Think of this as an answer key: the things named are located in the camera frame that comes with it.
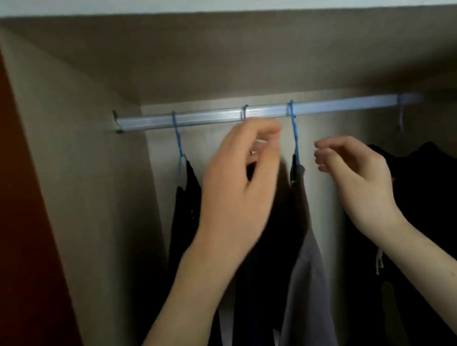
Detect person's right hand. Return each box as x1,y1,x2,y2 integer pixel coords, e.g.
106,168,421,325
313,130,411,248

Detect person's left hand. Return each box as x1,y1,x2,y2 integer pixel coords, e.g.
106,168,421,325
185,114,294,264

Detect person's right forearm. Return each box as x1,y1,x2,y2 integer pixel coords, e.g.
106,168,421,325
360,215,457,346

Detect person's left forearm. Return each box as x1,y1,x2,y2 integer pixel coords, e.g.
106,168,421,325
114,234,252,346

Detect blue clothes hanger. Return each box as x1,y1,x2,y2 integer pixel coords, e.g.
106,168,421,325
286,100,302,168
170,110,192,190

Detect metal closet rod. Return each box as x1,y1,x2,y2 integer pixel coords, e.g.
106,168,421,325
115,89,424,135

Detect pale purple clothes hanger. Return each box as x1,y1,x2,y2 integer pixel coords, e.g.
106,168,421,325
395,94,409,133

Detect black hanging garment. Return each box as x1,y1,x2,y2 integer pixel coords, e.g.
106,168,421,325
156,156,223,346

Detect grey hanging garment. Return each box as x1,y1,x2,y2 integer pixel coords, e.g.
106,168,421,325
259,162,341,346

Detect white wardrobe shelf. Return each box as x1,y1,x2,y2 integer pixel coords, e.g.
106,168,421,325
0,0,457,125

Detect dark navy hanging garment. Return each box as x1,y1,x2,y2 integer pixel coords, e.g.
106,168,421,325
211,148,315,346

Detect reddish brown wardrobe door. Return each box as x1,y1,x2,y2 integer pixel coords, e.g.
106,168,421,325
0,0,89,346

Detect black garment with white drawstring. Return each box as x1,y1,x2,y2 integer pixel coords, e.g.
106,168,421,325
330,135,457,346

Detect metal rod bracket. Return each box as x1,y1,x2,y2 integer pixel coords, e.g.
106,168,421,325
111,109,125,134

